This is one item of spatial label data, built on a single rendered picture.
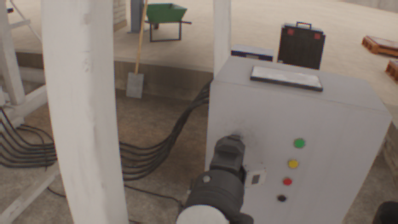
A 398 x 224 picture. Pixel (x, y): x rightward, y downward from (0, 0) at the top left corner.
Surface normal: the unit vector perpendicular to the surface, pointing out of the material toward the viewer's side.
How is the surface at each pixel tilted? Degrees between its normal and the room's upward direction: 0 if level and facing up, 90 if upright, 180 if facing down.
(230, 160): 0
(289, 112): 90
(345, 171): 90
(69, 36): 81
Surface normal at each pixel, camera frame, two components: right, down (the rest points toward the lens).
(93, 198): -0.28, 0.31
